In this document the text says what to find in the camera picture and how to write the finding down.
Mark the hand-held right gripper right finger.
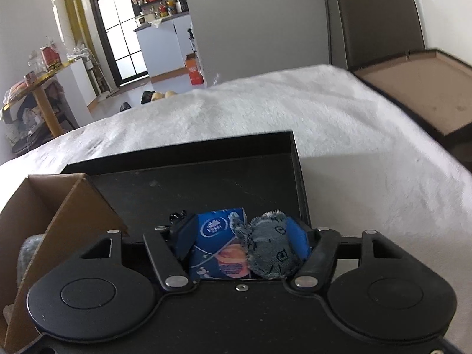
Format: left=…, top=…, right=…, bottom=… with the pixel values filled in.
left=286, top=217, right=414, bottom=290

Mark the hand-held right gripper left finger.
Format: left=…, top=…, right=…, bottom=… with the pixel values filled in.
left=72, top=214, right=200, bottom=292

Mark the small black object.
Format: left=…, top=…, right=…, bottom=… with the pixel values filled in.
left=168, top=210, right=187, bottom=229

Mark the blue tissue pack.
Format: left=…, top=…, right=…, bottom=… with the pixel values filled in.
left=189, top=207, right=253, bottom=280

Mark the grey-blue plush toy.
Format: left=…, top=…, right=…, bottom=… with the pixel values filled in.
left=230, top=210, right=308, bottom=280

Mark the black tray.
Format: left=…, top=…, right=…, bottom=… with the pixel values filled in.
left=59, top=130, right=314, bottom=252

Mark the brown cardboard box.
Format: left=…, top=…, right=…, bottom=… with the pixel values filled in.
left=0, top=173, right=130, bottom=353

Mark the blue fluffy sock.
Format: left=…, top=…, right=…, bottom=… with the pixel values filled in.
left=18, top=234, right=47, bottom=277

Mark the white fluffy blanket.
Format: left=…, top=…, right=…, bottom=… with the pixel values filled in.
left=0, top=63, right=472, bottom=266

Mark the orange cardboard carton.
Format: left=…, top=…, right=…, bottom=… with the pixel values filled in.
left=185, top=53, right=205, bottom=86

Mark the yellow round table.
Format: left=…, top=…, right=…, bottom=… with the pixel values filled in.
left=0, top=59, right=87, bottom=139

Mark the white kitchen base cabinet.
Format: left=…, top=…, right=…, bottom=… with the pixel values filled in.
left=135, top=15, right=201, bottom=79

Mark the brown framed board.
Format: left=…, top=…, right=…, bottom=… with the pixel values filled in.
left=354, top=49, right=472, bottom=139

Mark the red canister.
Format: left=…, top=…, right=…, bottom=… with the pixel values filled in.
left=40, top=44, right=61, bottom=69

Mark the clear glass jar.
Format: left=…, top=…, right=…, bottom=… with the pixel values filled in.
left=27, top=53, right=47, bottom=75

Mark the grey upholstered panel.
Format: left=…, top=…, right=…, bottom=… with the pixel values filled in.
left=324, top=0, right=426, bottom=71

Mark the black-framed glass door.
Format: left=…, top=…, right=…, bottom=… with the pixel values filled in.
left=86, top=0, right=152, bottom=88

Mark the yellow curtain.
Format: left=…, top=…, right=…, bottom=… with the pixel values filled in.
left=61, top=0, right=98, bottom=63

